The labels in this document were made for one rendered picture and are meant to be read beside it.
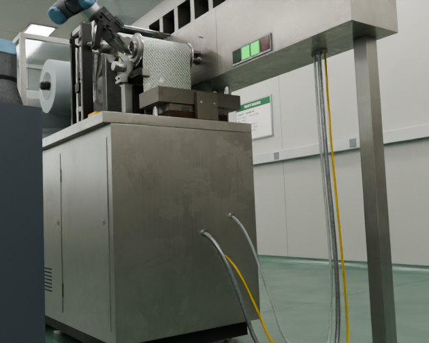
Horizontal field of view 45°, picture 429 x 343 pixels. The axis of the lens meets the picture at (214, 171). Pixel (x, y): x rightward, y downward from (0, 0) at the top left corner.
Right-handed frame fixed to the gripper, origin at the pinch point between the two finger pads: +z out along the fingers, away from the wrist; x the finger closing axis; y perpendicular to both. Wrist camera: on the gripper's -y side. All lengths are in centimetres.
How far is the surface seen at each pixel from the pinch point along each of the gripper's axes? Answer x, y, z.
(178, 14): 17, 48, 10
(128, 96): 1.3, -13.3, 12.6
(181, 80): -6.8, 6.5, 24.7
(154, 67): -6.8, 1.3, 11.6
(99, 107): 67, 3, 18
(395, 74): 55, 202, 183
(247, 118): 249, 199, 184
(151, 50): -6.7, 6.0, 6.3
